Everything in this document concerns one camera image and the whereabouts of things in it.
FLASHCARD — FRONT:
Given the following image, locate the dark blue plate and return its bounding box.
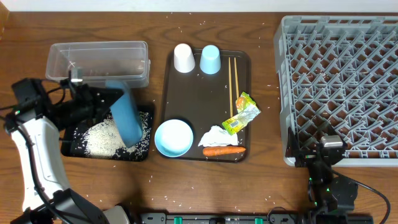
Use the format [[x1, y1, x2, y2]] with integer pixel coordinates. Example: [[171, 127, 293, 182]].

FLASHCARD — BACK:
[[105, 80, 143, 147]]

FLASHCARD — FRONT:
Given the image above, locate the light blue bowl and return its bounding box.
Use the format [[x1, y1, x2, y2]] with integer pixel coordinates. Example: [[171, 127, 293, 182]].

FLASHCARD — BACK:
[[154, 119, 193, 157]]

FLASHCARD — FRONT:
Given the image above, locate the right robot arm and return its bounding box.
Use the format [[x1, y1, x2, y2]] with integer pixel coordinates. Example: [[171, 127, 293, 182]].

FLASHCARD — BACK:
[[285, 126, 358, 223]]

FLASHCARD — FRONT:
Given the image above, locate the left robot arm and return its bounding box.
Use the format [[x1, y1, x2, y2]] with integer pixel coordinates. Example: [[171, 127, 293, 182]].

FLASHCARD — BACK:
[[2, 78, 134, 223]]

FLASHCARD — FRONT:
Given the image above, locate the black waste tray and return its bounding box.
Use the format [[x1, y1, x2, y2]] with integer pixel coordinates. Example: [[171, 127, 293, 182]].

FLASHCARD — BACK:
[[60, 100, 155, 162]]

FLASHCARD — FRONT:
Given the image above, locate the grey dishwasher rack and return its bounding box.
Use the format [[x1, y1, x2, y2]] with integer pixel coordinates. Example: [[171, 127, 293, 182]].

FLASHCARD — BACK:
[[274, 16, 397, 167]]

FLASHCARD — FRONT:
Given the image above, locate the white rice pile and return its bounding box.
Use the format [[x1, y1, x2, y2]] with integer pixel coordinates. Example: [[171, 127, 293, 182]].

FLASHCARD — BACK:
[[73, 111, 151, 158]]

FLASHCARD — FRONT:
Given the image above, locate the clear plastic bin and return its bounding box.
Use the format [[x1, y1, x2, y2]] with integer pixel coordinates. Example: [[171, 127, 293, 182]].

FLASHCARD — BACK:
[[45, 41, 150, 88]]

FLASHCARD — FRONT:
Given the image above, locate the foil snack wrapper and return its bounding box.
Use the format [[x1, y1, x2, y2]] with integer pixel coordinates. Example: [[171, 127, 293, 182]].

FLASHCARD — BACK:
[[222, 91, 261, 135]]

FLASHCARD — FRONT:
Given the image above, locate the crumpled white tissue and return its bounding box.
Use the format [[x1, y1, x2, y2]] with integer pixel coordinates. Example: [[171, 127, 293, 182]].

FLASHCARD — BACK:
[[198, 126, 238, 147]]

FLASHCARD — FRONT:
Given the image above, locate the orange carrot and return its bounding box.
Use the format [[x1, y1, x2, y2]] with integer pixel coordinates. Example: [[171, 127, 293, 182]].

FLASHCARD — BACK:
[[203, 146, 246, 157]]

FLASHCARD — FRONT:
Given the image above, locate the white plastic cup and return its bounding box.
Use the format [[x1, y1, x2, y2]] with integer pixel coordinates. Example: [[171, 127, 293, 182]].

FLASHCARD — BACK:
[[174, 44, 195, 73]]

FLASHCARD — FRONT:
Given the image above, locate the dark brown serving tray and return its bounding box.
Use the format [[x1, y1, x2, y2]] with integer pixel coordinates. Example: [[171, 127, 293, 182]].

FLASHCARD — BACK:
[[161, 49, 251, 163]]

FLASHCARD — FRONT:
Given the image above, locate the right wooden chopstick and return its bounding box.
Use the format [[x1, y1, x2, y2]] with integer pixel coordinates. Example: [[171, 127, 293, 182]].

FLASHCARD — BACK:
[[234, 57, 239, 99]]

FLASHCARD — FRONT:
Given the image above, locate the wooden chopstick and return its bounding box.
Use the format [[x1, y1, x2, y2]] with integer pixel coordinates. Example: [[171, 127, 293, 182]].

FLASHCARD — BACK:
[[234, 57, 239, 99], [228, 57, 233, 118]]

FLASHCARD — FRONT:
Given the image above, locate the left wooden chopstick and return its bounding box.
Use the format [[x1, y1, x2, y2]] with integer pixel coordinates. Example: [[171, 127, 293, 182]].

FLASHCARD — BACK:
[[228, 57, 233, 118]]

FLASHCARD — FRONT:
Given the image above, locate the light blue plastic cup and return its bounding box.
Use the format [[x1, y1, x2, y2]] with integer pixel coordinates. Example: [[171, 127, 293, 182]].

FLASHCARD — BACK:
[[200, 45, 221, 75]]

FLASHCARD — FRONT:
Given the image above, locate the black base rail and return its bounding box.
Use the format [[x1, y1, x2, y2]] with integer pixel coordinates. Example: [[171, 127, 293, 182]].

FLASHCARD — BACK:
[[140, 213, 374, 224]]

